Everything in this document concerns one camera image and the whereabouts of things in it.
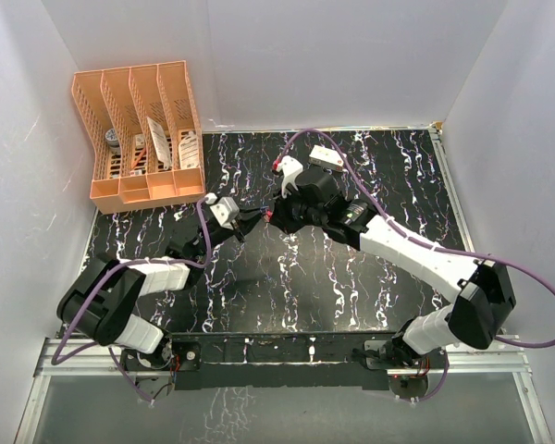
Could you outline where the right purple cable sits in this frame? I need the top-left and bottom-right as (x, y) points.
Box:
(277, 128), (555, 349)

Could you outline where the white labelled packet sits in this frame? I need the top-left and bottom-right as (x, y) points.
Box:
(179, 131), (200, 169)

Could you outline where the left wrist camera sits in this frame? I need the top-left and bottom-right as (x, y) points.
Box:
(210, 197), (240, 229)

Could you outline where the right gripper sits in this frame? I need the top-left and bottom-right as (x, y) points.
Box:
(270, 182), (327, 236)

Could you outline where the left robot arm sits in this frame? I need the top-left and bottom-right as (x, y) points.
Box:
(52, 203), (270, 369)

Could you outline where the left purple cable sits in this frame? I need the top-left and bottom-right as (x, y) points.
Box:
(51, 192), (218, 366)

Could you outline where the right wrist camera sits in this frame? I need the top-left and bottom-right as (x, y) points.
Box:
(273, 155), (303, 199)

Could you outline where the white box on table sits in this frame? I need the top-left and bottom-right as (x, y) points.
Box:
(309, 145), (345, 172)

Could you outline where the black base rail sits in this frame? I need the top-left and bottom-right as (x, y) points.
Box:
(121, 331), (444, 391)

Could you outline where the round tin in organizer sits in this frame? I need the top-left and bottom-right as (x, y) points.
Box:
(105, 128), (120, 150)

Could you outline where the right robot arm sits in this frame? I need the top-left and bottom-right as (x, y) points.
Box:
(269, 156), (516, 367)

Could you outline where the purple cable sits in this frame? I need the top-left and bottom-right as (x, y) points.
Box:
(277, 128), (555, 349)
(51, 192), (218, 366)

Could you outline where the orange pen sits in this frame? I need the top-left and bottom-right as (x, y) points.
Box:
(130, 147), (147, 170)

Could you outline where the orange file organizer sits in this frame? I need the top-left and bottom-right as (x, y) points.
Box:
(71, 60), (206, 215)

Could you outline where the white paper packet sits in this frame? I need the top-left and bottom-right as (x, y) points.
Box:
(147, 117), (172, 169)

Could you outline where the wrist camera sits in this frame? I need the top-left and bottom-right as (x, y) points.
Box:
(273, 155), (303, 199)
(210, 197), (240, 229)

